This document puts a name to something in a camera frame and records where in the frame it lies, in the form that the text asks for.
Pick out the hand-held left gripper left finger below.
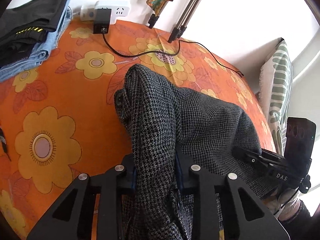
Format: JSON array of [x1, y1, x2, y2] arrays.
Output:
[[26, 154, 137, 240]]

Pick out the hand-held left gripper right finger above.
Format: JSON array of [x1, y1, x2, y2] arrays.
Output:
[[175, 152, 290, 240]]

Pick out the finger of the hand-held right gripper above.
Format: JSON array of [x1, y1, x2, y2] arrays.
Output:
[[232, 147, 273, 172], [262, 150, 287, 163]]

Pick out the grey houndstooth pants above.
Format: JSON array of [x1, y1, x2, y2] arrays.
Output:
[[114, 64, 278, 240]]

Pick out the person's right hand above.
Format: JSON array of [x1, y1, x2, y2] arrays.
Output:
[[265, 189, 300, 208]]

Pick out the green striped white cushion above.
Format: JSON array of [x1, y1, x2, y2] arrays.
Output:
[[259, 38, 293, 155]]

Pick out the orange floral bedsheet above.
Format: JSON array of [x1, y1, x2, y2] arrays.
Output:
[[0, 17, 278, 240]]

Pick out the folded blue jeans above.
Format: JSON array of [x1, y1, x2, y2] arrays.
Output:
[[0, 0, 74, 82]]

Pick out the black power adapter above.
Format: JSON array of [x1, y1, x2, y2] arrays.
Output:
[[93, 8, 112, 35]]

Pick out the white power strip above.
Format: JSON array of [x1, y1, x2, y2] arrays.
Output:
[[80, 0, 131, 25]]

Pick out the black folded garment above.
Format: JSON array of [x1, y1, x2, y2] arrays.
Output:
[[0, 0, 72, 67]]

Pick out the black power cable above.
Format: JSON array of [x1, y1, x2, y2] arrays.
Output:
[[102, 32, 244, 78]]

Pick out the red black braided cord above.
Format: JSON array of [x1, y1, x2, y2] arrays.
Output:
[[0, 125, 12, 162]]

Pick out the silver camera tripod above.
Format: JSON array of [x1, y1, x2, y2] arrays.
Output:
[[148, 0, 215, 43]]

